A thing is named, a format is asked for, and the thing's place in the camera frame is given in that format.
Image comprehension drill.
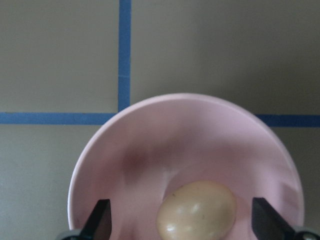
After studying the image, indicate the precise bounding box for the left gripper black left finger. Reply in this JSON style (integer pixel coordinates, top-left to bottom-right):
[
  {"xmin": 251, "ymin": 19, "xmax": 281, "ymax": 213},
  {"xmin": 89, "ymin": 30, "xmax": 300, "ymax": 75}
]
[{"xmin": 57, "ymin": 199, "xmax": 112, "ymax": 240}]

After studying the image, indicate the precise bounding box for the pink bowl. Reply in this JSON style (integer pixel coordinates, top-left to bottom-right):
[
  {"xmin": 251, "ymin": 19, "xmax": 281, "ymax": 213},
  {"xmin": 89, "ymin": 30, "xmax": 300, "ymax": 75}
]
[{"xmin": 67, "ymin": 93, "xmax": 305, "ymax": 240}]

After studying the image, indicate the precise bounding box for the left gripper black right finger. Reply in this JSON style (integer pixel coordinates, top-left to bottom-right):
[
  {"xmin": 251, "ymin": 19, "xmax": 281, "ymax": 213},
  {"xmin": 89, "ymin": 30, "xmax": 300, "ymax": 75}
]
[{"xmin": 251, "ymin": 197, "xmax": 320, "ymax": 240}]

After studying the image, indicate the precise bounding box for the beige egg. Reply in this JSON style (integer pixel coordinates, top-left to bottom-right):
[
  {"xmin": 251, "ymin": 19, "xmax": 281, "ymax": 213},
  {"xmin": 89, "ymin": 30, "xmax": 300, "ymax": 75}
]
[{"xmin": 156, "ymin": 181, "xmax": 237, "ymax": 240}]

